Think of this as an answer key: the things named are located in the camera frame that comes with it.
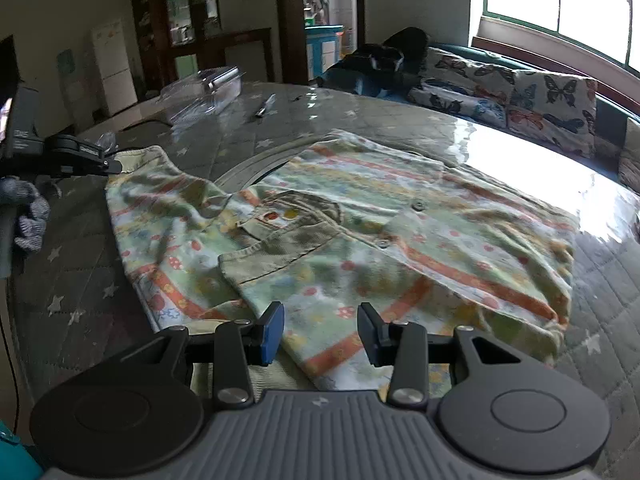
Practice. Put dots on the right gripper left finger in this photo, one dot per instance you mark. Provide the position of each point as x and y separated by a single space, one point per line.
239 344

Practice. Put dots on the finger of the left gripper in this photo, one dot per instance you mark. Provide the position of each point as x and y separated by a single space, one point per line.
69 155

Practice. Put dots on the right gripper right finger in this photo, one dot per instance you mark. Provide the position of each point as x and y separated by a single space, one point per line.
401 345

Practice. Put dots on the patterned green children's jacket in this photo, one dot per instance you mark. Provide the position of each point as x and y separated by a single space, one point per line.
344 222

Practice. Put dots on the white refrigerator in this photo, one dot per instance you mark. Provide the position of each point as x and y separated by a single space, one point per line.
110 51

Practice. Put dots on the clear plastic container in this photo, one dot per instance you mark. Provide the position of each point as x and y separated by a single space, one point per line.
202 93

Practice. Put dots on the dark wooden shelf cabinet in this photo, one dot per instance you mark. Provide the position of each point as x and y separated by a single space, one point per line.
168 35

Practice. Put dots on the small butterfly pillow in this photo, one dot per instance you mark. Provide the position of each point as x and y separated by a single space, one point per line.
456 86

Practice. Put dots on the large butterfly pillow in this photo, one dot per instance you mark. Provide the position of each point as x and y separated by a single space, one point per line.
554 108

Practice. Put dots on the blue white cabinet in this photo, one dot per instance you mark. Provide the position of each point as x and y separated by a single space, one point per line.
323 44

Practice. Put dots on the grey cushion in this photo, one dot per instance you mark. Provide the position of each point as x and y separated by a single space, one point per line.
629 167

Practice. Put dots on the green framed window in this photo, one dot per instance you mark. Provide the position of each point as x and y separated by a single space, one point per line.
609 28

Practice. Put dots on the dark wooden door frame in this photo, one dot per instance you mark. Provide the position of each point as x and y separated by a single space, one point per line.
292 38

